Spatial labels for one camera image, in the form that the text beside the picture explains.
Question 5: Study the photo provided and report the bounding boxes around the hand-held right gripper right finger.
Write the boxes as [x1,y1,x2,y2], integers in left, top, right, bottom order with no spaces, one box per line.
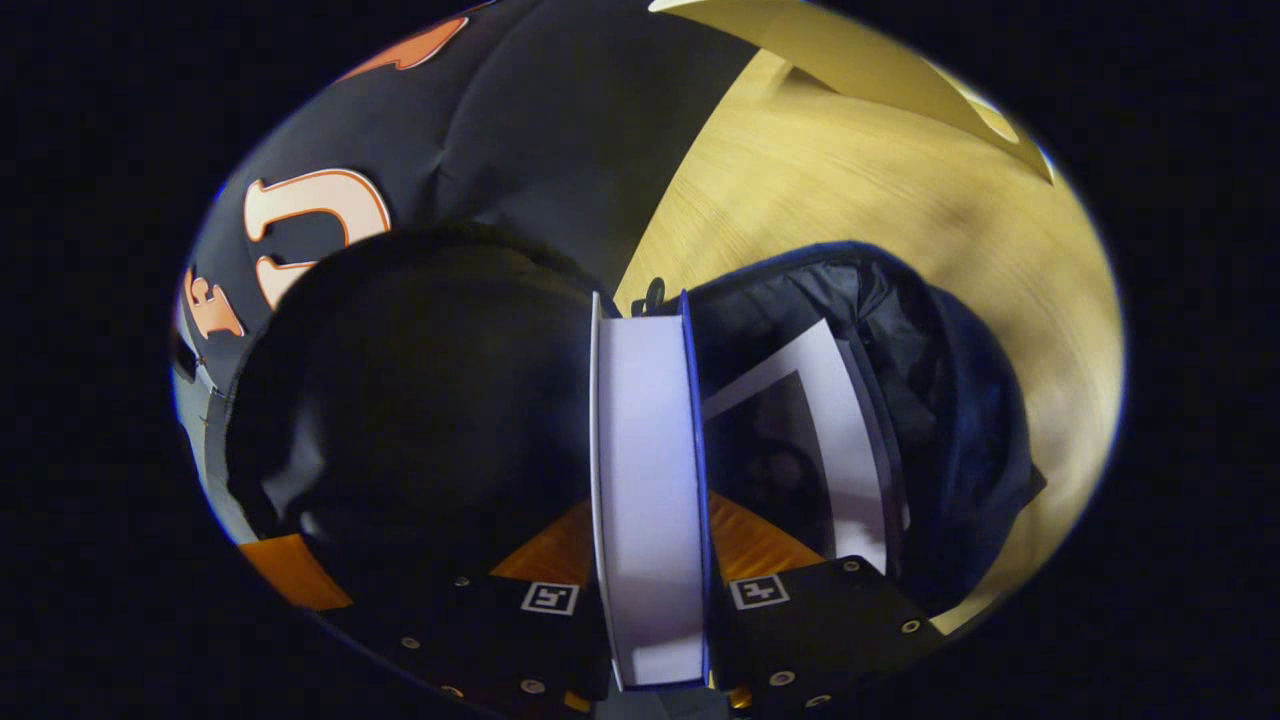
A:
[705,490,949,713]

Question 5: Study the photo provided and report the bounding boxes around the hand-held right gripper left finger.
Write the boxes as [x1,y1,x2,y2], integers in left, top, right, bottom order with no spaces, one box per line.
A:
[320,498,613,717]

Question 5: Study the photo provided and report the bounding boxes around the book with white-bordered cover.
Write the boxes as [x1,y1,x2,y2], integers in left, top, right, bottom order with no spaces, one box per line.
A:
[700,318,909,577]

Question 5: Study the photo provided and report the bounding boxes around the book with blue cover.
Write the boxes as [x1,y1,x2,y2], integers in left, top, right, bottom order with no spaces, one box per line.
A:
[588,290,714,693]

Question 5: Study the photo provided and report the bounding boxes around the blue schoolbag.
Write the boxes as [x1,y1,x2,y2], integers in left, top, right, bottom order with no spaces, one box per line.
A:
[225,225,1048,619]

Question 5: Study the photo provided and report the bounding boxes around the white plastic bookshelf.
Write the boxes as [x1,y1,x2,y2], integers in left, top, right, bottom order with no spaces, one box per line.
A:
[648,0,1057,187]

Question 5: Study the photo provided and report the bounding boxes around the black backdrop cloth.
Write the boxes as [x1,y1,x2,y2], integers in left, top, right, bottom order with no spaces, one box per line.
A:
[172,0,766,546]

